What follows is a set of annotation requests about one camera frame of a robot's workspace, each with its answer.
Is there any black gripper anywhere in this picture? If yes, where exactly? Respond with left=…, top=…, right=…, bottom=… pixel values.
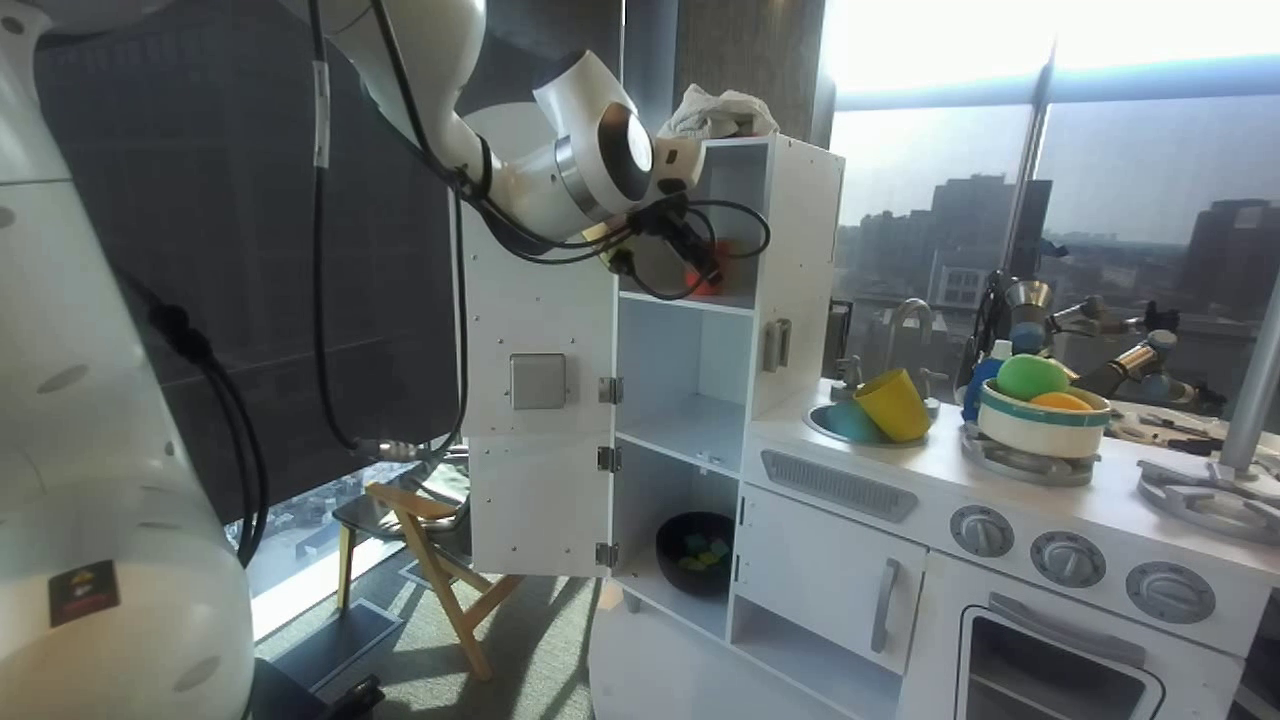
left=612, top=196, right=728, bottom=306

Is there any large yellow plastic cup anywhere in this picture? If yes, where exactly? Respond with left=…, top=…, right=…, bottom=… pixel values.
left=853, top=365, right=940, bottom=449

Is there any tall white cabinet door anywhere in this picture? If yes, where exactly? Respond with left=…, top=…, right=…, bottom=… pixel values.
left=454, top=105, right=623, bottom=446

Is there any teal plastic cup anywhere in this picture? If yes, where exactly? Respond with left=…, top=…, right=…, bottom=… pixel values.
left=813, top=402, right=890, bottom=454

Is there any short white cabinet door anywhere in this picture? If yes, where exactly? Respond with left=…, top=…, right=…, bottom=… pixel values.
left=464, top=433, right=623, bottom=580

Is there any white toy kitchen cabinet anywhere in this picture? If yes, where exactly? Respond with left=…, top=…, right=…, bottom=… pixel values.
left=454, top=129, right=1280, bottom=720

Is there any crumpled white cloth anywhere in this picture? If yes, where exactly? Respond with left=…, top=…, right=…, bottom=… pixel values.
left=662, top=80, right=779, bottom=145

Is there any black bowl with toys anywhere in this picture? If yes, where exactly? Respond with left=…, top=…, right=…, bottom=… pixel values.
left=653, top=509, right=735, bottom=599

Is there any wooden folding stool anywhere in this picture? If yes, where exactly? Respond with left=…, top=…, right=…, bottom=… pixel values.
left=332, top=480, right=529, bottom=685

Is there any green plastic bowl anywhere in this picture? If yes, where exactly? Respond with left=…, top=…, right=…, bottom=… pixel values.
left=993, top=350, right=1077, bottom=405

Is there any white pot with green stripe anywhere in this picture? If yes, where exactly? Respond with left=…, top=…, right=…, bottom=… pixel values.
left=973, top=375, right=1111, bottom=463

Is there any brown bottle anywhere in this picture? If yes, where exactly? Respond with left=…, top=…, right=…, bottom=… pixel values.
left=1102, top=325, right=1185, bottom=391

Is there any grey floor box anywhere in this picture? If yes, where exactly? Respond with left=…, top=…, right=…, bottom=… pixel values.
left=249, top=596, right=407, bottom=720

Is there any grey metal pole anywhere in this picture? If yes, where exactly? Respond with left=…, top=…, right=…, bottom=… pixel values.
left=1215, top=266, right=1280, bottom=486

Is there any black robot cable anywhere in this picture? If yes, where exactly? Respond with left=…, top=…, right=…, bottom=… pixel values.
left=300, top=0, right=776, bottom=463

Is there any black base cable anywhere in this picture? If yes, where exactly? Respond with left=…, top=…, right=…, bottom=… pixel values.
left=141, top=296, right=272, bottom=574

